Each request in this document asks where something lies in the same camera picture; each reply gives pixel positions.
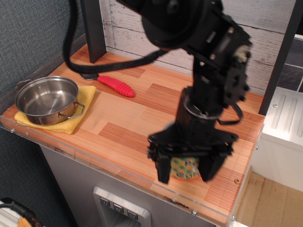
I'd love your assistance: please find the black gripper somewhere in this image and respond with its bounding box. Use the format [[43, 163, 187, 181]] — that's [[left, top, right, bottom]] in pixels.
[[147, 104, 239, 183]]

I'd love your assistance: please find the peas and carrots toy can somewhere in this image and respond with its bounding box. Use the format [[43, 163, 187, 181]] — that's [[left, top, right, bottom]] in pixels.
[[170, 157, 200, 180]]

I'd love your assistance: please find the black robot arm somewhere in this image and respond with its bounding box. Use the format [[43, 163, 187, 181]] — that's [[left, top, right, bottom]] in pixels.
[[122, 0, 251, 183]]

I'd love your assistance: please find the silver dispenser panel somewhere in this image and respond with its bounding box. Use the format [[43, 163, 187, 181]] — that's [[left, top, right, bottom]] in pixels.
[[93, 186, 152, 227]]

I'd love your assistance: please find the white toy sink unit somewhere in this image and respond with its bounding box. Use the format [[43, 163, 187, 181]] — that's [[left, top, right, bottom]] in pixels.
[[250, 34, 303, 192]]

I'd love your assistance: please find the grey toy fridge cabinet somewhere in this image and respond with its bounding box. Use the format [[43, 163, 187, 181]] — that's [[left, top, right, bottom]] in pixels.
[[39, 144, 228, 227]]

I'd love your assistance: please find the yellow folded cloth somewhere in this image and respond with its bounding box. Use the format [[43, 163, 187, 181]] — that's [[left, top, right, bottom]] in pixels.
[[14, 85, 97, 135]]

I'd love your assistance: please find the clear acrylic edge guard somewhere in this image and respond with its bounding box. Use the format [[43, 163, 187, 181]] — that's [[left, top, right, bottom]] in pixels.
[[0, 114, 237, 227]]

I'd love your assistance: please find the stainless steel pot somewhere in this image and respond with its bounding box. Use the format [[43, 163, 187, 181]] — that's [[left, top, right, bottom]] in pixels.
[[15, 76, 86, 125]]

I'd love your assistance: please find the orange object bottom left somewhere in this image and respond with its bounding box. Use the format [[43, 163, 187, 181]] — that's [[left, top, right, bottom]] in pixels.
[[17, 217, 32, 227]]

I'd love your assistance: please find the red handled metal spoon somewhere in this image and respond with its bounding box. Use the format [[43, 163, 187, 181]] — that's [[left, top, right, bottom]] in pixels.
[[79, 73, 135, 97]]

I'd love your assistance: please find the dark right post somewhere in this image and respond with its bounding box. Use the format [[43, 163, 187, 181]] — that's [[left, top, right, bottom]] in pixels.
[[258, 0, 303, 116]]

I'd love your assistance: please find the black braided cable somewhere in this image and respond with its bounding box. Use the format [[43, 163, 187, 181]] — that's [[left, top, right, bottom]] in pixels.
[[62, 0, 170, 75]]

